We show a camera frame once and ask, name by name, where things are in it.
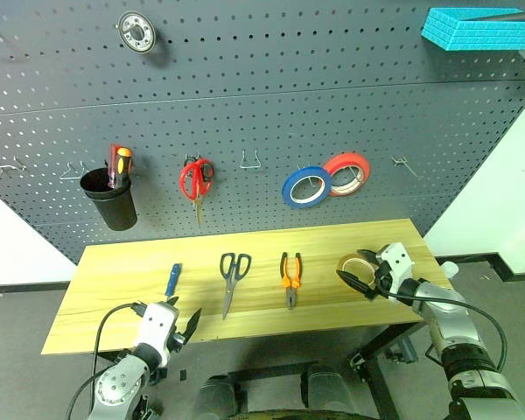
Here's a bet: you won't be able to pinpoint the round metal bearing disc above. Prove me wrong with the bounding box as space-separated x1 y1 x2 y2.
116 10 158 56

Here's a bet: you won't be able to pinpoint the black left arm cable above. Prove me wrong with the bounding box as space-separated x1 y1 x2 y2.
64 301 148 420

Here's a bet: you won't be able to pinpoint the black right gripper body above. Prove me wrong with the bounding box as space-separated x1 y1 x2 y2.
371 262 397 298

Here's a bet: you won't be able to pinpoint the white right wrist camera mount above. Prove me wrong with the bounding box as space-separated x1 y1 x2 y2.
375 242 417 292

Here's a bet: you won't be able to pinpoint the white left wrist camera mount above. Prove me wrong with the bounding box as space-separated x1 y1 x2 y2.
133 300 180 355

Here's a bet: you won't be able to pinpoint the orange and black pliers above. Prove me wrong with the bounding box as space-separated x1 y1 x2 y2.
280 251 303 311

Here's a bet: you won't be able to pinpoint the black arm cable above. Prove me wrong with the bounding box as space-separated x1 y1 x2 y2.
375 283 508 374
64 301 148 420

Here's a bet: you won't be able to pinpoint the blue handled screwdriver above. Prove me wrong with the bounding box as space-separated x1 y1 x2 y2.
164 262 184 303

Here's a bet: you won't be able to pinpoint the red handled screwdriver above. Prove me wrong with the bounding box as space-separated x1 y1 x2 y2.
106 143 123 190

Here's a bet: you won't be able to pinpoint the black metal table frame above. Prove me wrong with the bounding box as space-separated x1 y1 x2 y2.
227 321 430 420

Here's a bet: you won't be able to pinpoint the blue foam block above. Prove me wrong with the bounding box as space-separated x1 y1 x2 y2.
421 7 525 53

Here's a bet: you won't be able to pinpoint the black plastic cup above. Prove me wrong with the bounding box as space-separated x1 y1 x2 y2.
79 167 139 232

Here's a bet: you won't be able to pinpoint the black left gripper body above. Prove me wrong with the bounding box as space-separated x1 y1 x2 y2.
159 324 190 368

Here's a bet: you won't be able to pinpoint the red tape roll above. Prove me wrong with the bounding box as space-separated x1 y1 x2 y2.
322 151 372 198

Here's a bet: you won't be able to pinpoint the blue tape roll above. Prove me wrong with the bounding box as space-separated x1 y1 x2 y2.
281 164 333 209

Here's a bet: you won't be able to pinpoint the grey perforated pegboard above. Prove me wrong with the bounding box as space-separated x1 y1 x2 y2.
0 0 525 267

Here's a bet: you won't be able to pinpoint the silver wire loop hook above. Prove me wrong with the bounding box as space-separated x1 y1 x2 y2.
239 149 263 170

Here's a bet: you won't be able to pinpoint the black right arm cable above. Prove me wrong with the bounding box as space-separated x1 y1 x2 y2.
375 283 508 374

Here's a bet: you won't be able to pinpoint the red handled scissors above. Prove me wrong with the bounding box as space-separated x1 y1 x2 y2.
178 157 215 228

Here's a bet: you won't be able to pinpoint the dark grey rounded shape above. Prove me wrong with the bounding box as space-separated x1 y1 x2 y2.
305 365 355 415
196 374 237 420

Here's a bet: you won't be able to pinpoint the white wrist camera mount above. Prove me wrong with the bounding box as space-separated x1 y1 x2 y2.
133 300 180 355
375 242 417 292

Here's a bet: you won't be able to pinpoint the clear yellowish tape roll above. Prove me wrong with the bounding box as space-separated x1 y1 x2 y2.
336 253 377 290

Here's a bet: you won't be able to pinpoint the black handled scissors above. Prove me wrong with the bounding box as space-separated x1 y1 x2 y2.
219 251 253 320

